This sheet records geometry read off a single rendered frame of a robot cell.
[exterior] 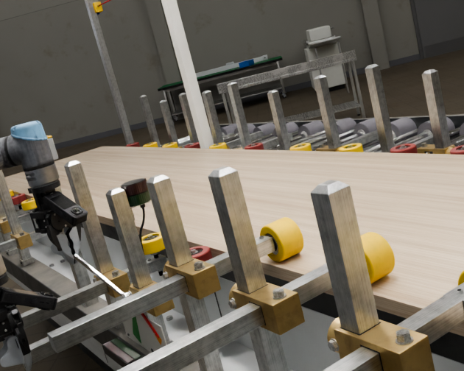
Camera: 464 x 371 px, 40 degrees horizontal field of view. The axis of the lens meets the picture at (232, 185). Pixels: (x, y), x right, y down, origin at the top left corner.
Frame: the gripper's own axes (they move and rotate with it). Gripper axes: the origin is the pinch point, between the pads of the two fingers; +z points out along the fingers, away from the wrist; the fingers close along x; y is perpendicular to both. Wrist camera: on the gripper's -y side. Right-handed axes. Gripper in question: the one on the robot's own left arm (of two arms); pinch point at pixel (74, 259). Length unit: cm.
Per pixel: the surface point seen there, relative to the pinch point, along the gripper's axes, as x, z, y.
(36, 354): 27.4, 8.5, -17.5
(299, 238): -11, -1, -61
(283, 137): -131, 2, 21
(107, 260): -9.2, 4.3, -0.3
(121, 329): -6.6, 23.0, -0.7
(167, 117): -167, -9, 120
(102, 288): -3.6, 9.7, -2.2
